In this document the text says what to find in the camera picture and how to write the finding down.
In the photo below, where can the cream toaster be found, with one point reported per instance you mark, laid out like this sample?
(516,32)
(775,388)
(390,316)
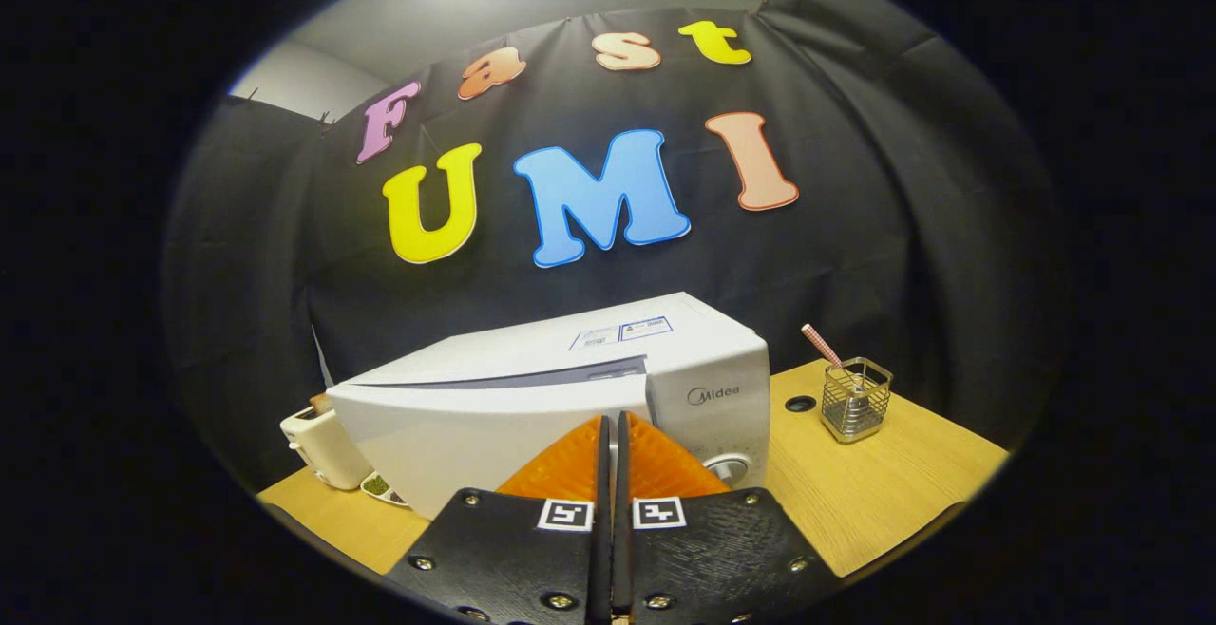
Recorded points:
(318,449)

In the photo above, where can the white divided grain tray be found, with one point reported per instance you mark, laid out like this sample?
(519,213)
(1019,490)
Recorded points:
(378,487)

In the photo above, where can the toast slice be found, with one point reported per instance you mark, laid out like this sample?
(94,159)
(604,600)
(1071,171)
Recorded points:
(321,404)

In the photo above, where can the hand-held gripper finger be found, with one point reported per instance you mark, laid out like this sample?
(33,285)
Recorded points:
(622,549)
(600,549)

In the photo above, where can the white microwave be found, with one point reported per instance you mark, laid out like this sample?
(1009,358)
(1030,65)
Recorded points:
(475,426)

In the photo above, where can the red striped straw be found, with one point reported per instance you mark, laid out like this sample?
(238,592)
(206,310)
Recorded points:
(820,343)

